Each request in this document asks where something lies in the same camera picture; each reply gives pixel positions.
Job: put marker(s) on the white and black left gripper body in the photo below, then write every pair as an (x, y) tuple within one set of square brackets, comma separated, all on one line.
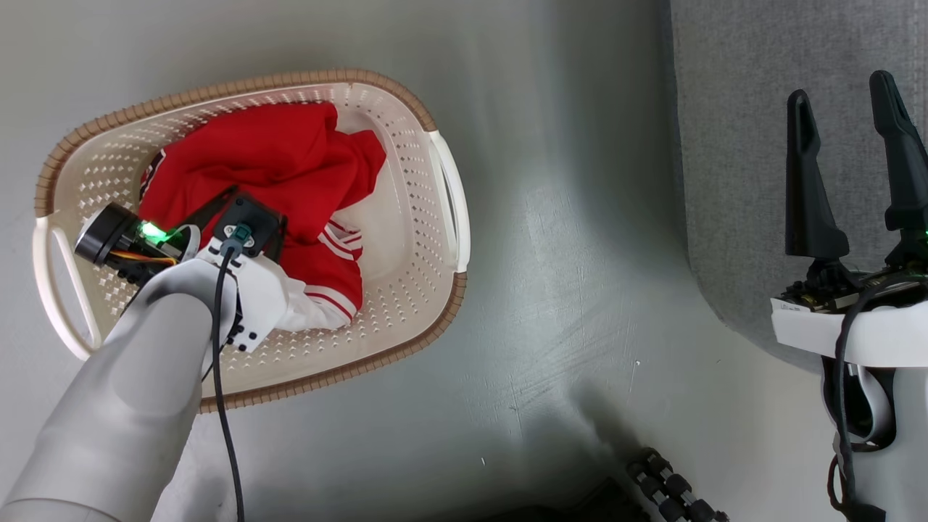
[(262, 297)]

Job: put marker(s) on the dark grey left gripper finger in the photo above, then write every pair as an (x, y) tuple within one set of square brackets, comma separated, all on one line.
[(210, 210)]

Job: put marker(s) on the cream perforated laundry basket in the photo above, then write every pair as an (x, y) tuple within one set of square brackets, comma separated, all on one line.
[(406, 217)]

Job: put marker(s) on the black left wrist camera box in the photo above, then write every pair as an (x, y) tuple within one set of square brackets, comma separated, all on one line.
[(254, 214)]

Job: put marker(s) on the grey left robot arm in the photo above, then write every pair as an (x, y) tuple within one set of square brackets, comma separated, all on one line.
[(109, 420)]

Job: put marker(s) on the red jacket with striped cuffs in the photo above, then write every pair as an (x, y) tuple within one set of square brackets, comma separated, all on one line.
[(275, 152)]

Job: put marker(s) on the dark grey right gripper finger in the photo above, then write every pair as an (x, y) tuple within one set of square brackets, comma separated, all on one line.
[(902, 159), (808, 203)]

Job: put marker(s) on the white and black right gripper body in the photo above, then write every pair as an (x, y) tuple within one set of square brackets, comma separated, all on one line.
[(819, 322)]

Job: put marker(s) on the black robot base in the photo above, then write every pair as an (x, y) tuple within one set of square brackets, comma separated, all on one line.
[(594, 509)]

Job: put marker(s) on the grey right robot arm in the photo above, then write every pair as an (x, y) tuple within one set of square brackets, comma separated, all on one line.
[(910, 449)]

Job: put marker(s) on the grey fabric sofa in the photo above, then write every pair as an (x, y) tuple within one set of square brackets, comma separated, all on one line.
[(725, 145)]

